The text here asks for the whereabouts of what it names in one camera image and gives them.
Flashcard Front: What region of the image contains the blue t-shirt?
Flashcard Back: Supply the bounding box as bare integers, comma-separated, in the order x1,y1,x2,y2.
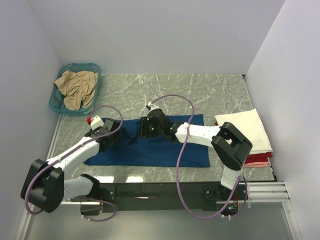
84,119,210,168

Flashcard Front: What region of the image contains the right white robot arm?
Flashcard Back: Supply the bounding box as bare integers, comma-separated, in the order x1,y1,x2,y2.
138,108,253,200

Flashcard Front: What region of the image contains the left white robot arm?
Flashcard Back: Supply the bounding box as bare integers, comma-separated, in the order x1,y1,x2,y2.
20,118,123,215

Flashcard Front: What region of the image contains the beige t-shirt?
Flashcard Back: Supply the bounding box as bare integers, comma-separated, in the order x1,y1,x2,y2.
54,70,98,111

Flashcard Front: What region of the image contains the black base beam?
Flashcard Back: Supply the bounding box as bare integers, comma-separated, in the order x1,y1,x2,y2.
69,181,249,216

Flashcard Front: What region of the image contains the teal plastic basket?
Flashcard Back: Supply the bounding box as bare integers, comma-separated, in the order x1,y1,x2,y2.
49,63,101,116

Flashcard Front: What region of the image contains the folded white t-shirt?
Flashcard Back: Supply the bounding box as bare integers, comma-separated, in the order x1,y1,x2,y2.
215,109,273,155

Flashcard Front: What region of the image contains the folded red t-shirt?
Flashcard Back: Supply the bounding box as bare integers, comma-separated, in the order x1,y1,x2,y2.
230,121,273,164

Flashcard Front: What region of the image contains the folded pink t-shirt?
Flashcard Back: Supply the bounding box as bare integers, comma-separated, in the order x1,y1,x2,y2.
243,159,270,168

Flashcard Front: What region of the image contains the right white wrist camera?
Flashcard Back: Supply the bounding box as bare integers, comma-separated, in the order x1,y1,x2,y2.
145,101,160,112

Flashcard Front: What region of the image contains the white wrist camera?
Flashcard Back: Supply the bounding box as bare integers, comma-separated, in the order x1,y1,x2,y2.
86,115,104,131
145,101,160,112

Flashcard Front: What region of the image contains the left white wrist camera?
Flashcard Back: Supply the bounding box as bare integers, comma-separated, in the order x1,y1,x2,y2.
86,115,104,131

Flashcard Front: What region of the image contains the aluminium frame rail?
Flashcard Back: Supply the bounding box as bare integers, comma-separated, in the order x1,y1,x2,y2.
13,117,303,240

